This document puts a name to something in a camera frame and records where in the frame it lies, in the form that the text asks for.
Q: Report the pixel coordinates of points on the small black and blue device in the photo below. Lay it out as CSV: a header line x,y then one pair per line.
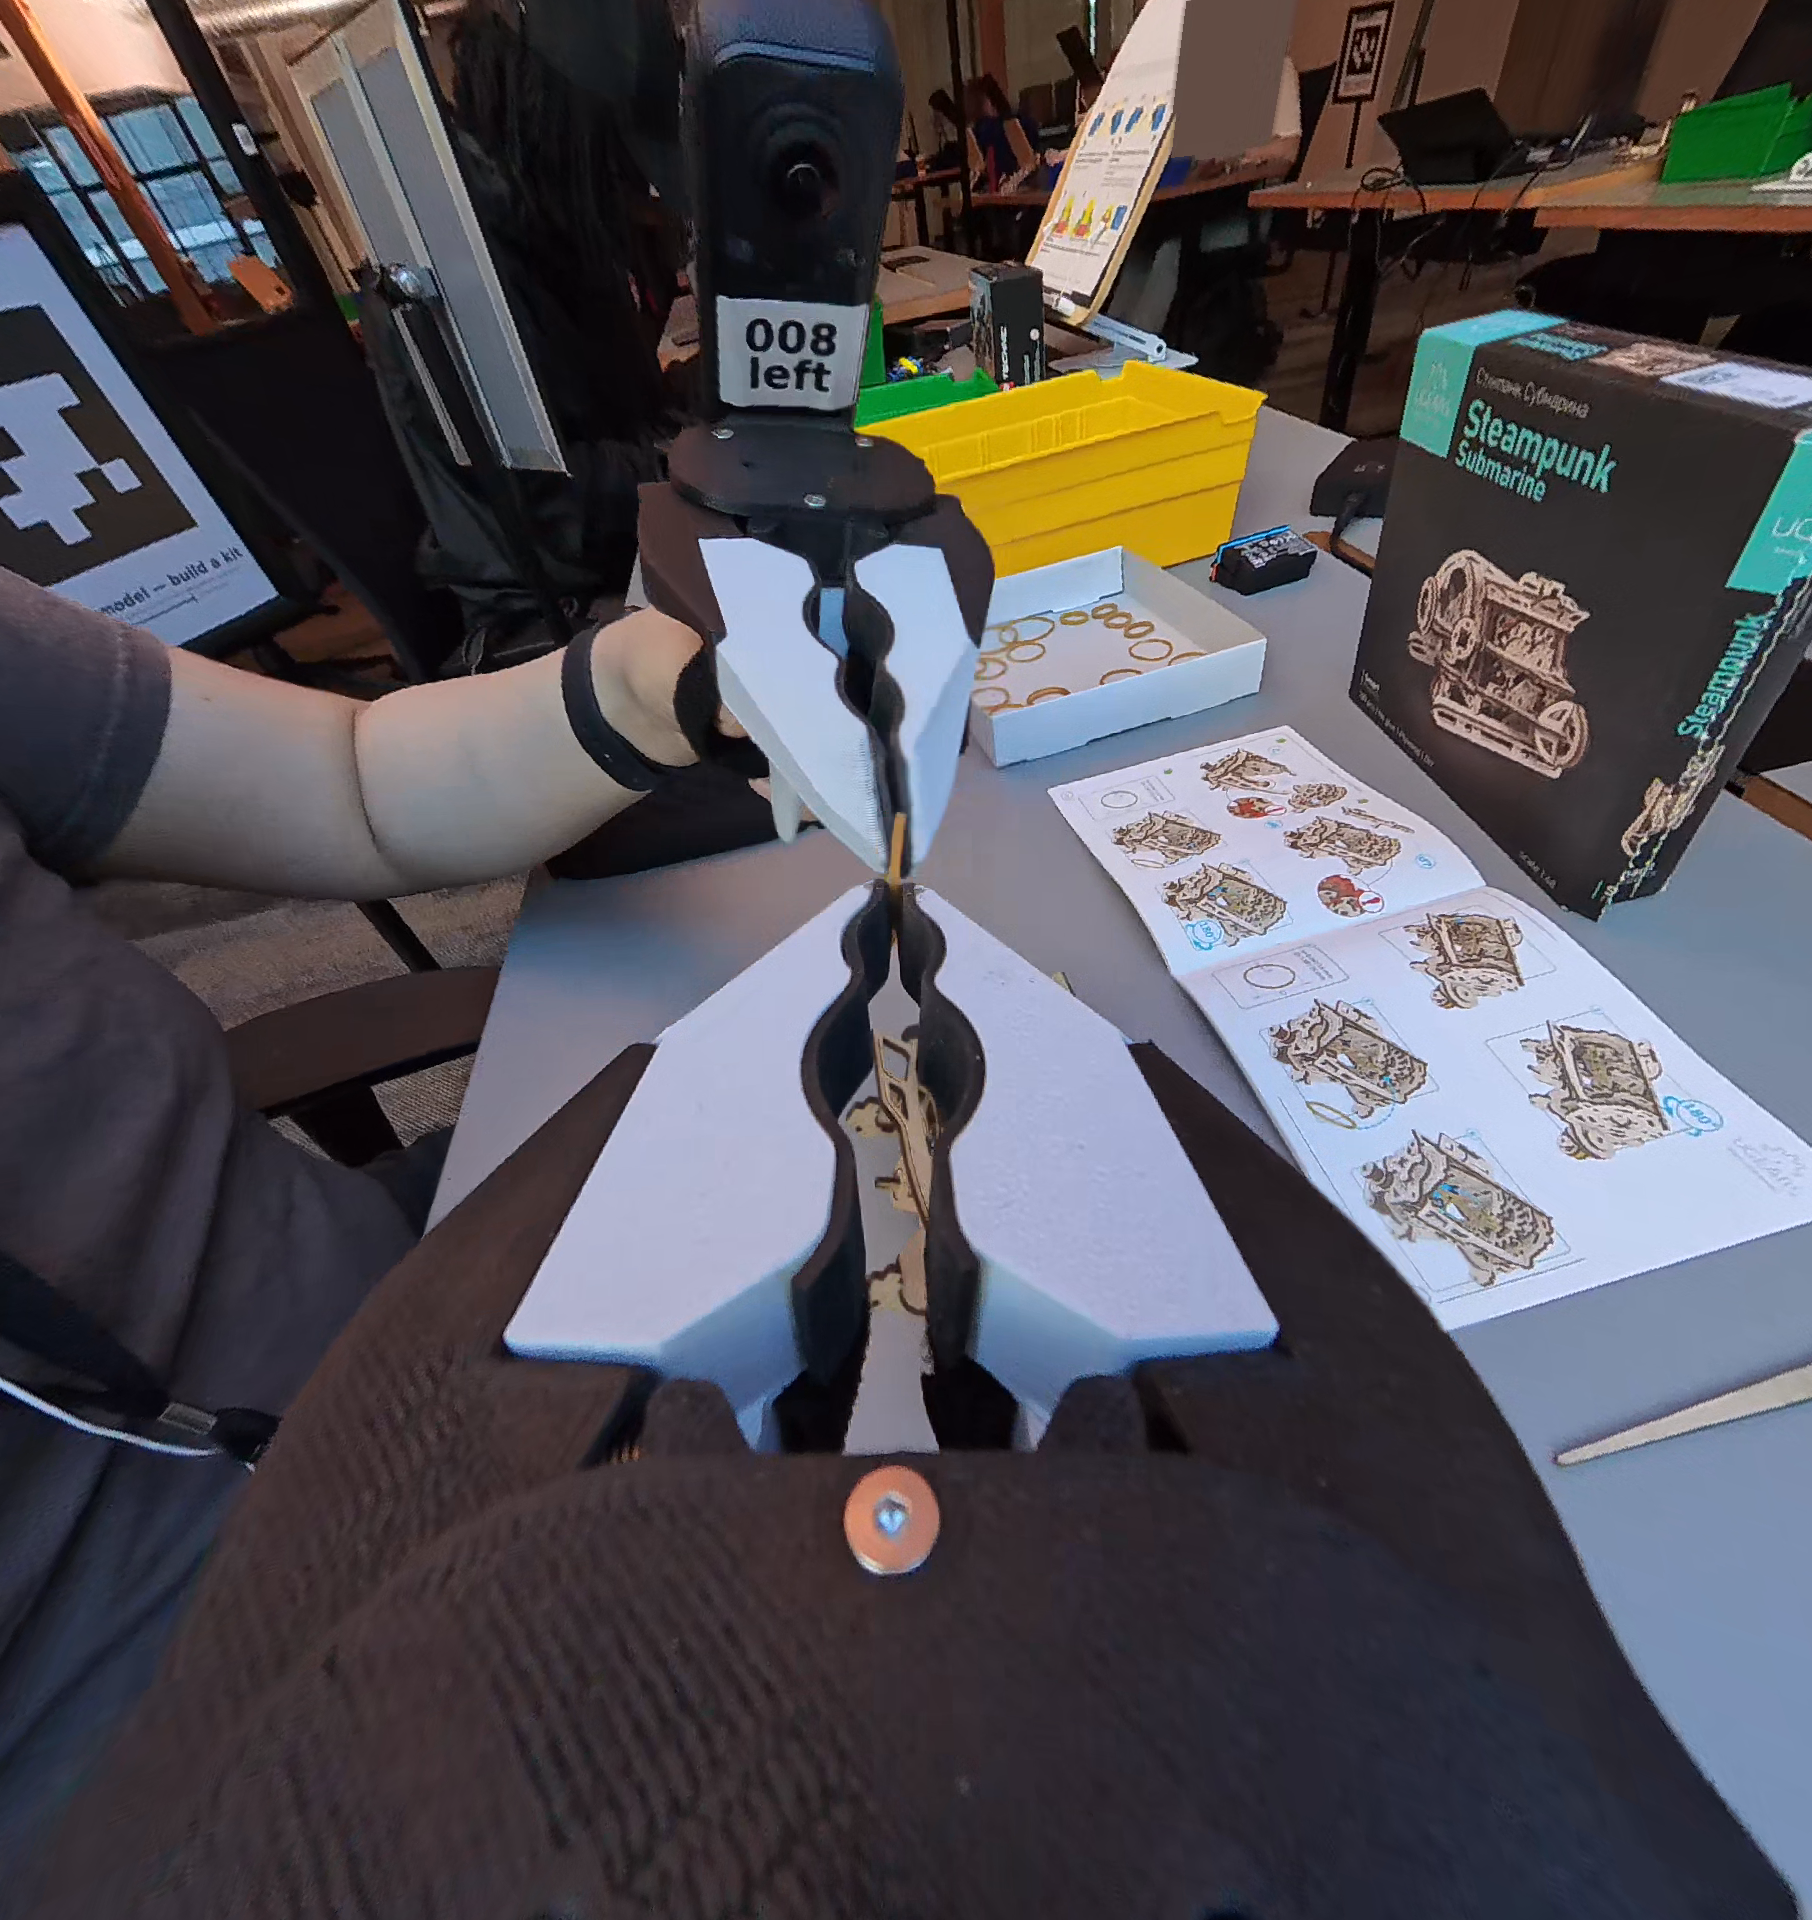
x,y
1265,561

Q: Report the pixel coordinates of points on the small marker tag sign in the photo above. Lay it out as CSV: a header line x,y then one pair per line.
x,y
1364,52

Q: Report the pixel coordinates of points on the small black carton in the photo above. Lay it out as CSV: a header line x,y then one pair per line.
x,y
1010,330

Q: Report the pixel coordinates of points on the wooden-top desk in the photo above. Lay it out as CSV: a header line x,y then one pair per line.
x,y
1670,202

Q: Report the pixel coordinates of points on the wooden mechanical model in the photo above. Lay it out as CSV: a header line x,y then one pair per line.
x,y
906,1139

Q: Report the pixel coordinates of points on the person's left forearm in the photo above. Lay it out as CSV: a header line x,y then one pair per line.
x,y
397,781

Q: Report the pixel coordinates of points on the colourful sign on easel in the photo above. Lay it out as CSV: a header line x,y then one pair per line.
x,y
1110,194

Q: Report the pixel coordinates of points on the illustrated instruction booklet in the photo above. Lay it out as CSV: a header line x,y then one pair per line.
x,y
1447,990

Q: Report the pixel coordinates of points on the white panel on stand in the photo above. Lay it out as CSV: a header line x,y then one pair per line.
x,y
397,194

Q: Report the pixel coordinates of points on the yellow plastic bin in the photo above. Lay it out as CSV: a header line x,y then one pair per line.
x,y
1115,466

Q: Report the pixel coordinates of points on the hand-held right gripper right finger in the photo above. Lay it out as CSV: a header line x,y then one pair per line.
x,y
1101,1201

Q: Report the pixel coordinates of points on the person's dark clothing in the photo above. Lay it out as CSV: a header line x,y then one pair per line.
x,y
65,1050

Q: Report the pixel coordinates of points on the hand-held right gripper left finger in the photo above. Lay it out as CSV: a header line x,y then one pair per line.
x,y
667,1201

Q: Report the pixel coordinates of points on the black desktop device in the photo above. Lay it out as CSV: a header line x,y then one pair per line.
x,y
1349,480

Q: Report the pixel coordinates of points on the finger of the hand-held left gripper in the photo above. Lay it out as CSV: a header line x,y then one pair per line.
x,y
780,674
937,674

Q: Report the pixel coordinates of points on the group of tan rubber bands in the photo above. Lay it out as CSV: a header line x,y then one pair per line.
x,y
1110,612

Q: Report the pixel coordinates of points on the thin wooden stick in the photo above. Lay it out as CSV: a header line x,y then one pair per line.
x,y
1717,1408

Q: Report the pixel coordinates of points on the black model kit box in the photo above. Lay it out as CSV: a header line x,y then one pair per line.
x,y
1521,631

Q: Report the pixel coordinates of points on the person's left hand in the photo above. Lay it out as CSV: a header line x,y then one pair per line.
x,y
644,689

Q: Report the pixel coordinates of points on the white cardboard tray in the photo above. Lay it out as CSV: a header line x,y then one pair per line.
x,y
1133,705

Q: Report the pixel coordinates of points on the black laptop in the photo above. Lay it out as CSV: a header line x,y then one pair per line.
x,y
1447,136

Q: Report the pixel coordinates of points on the green plastic bin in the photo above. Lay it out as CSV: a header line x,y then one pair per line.
x,y
921,396
1732,143

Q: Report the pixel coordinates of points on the dark chair armrest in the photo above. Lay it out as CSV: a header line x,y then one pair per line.
x,y
367,1036

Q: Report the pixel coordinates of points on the black and white marker poster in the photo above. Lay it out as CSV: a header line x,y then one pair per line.
x,y
36,450

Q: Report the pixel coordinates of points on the tan rubber band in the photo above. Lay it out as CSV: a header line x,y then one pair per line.
x,y
899,848

